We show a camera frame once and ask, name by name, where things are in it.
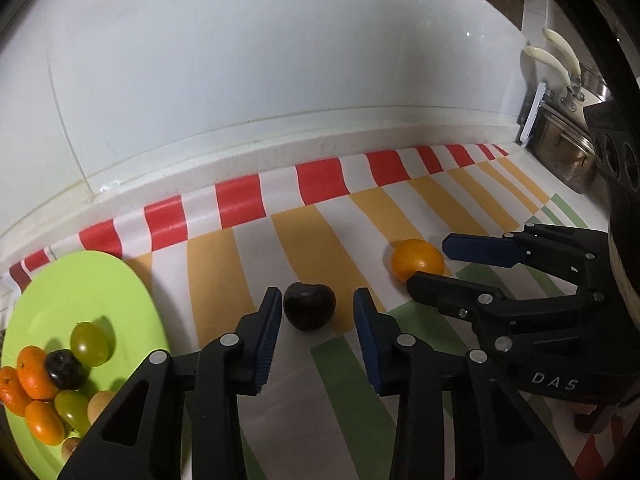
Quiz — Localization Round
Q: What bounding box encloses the steel stock pot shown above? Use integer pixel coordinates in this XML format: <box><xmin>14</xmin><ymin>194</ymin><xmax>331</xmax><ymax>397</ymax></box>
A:
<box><xmin>527</xmin><ymin>103</ymin><xmax>597</xmax><ymax>194</ymax></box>

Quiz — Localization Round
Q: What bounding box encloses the small orange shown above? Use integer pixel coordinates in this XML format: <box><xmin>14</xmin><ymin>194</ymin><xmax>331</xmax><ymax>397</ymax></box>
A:
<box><xmin>390</xmin><ymin>238</ymin><xmax>445</xmax><ymax>283</ymax></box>
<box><xmin>25</xmin><ymin>401</ymin><xmax>66</xmax><ymax>446</ymax></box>

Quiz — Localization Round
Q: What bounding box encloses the green plate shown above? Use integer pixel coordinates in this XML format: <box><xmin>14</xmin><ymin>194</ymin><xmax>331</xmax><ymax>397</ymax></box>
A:
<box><xmin>2</xmin><ymin>252</ymin><xmax>184</xmax><ymax>479</ymax></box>

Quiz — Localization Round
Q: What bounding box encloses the dark plum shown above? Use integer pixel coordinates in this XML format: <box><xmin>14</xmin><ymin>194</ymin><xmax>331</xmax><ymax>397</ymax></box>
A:
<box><xmin>44</xmin><ymin>349</ymin><xmax>87</xmax><ymax>390</ymax></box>
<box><xmin>283</xmin><ymin>282</ymin><xmax>336</xmax><ymax>332</ymax></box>

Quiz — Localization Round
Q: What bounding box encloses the green tomato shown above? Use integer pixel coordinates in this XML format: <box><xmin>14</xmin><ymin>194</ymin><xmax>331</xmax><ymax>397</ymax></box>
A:
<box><xmin>70</xmin><ymin>322</ymin><xmax>111</xmax><ymax>367</ymax></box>
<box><xmin>54</xmin><ymin>390</ymin><xmax>91</xmax><ymax>436</ymax></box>

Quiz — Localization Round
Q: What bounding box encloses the orange tangerine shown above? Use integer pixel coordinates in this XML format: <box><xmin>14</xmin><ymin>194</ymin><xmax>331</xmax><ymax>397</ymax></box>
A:
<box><xmin>0</xmin><ymin>366</ymin><xmax>32</xmax><ymax>417</ymax></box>

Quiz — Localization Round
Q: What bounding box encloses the cream pan handle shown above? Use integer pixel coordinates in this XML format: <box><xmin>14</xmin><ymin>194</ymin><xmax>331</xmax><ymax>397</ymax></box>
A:
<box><xmin>542</xmin><ymin>27</ymin><xmax>582</xmax><ymax>78</ymax></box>
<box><xmin>523</xmin><ymin>46</ymin><xmax>572</xmax><ymax>88</ymax></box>

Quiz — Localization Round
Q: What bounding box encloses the cream pan handle upper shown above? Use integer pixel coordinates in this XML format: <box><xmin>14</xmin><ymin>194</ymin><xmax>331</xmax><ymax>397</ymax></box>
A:
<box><xmin>542</xmin><ymin>27</ymin><xmax>582</xmax><ymax>78</ymax></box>

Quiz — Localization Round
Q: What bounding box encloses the yellow-brown longan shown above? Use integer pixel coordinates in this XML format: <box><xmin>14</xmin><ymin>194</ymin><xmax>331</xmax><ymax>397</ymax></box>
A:
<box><xmin>61</xmin><ymin>437</ymin><xmax>81</xmax><ymax>462</ymax></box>
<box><xmin>87</xmin><ymin>390</ymin><xmax>115</xmax><ymax>425</ymax></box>

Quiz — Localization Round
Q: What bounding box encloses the orange with green stem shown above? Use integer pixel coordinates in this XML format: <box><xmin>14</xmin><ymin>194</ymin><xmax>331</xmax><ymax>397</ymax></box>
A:
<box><xmin>16</xmin><ymin>346</ymin><xmax>58</xmax><ymax>401</ymax></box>

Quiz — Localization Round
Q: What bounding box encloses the cream pan handle lower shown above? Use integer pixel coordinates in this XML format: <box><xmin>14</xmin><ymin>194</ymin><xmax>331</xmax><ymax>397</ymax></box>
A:
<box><xmin>523</xmin><ymin>46</ymin><xmax>572</xmax><ymax>88</ymax></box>

